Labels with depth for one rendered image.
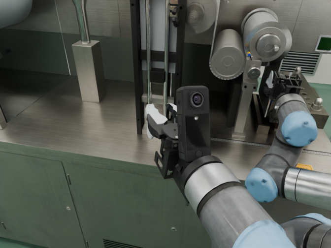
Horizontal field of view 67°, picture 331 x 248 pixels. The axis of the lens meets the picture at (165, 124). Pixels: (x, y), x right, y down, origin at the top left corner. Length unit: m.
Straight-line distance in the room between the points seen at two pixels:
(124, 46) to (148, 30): 0.55
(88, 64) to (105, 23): 0.29
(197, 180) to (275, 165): 0.33
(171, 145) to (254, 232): 0.18
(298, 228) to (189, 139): 0.21
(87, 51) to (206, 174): 0.90
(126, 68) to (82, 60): 0.31
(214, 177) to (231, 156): 0.59
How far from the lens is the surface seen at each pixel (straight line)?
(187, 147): 0.37
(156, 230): 1.19
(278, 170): 0.63
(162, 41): 0.84
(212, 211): 0.32
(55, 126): 1.12
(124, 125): 1.05
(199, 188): 0.34
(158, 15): 0.83
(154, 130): 0.42
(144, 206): 1.08
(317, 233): 0.42
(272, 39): 0.91
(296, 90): 0.78
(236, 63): 0.95
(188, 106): 0.36
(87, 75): 1.19
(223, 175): 0.34
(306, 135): 0.67
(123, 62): 1.39
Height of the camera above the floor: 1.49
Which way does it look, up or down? 34 degrees down
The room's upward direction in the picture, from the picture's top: 1 degrees clockwise
